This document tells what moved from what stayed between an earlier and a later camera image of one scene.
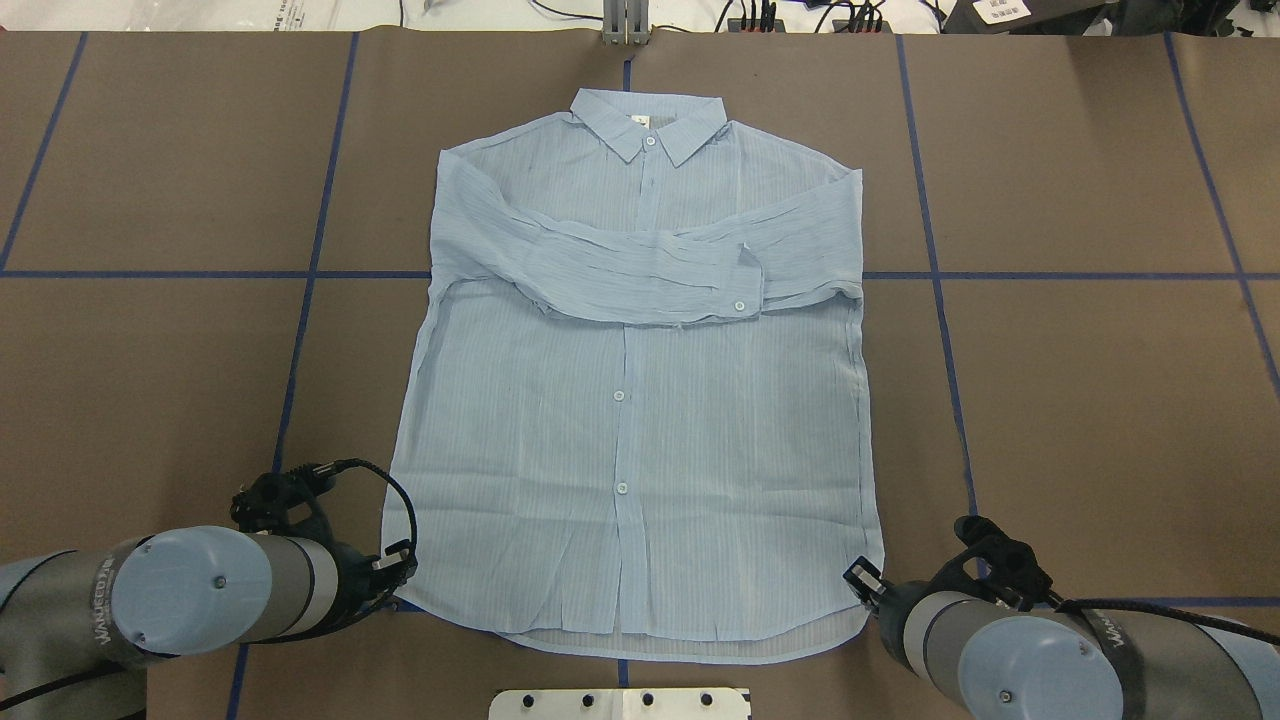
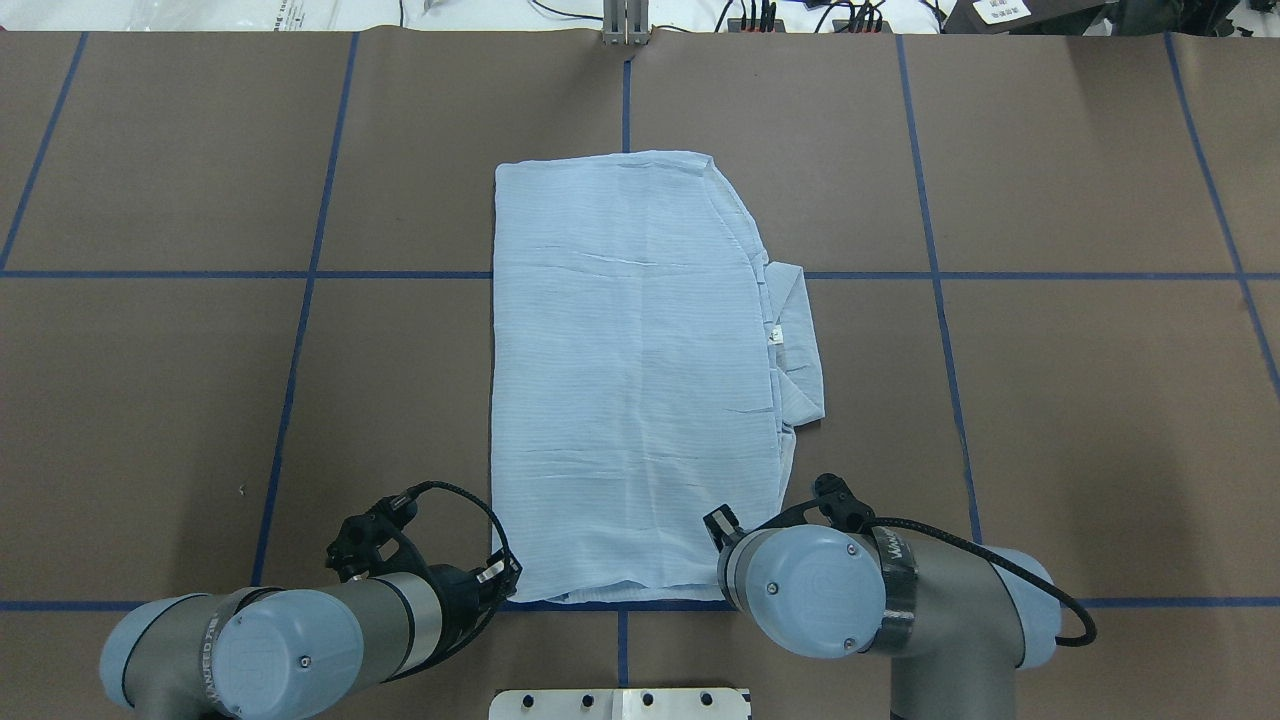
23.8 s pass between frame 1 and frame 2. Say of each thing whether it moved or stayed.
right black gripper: moved
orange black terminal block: stayed
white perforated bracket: stayed
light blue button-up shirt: moved
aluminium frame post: stayed
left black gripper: moved
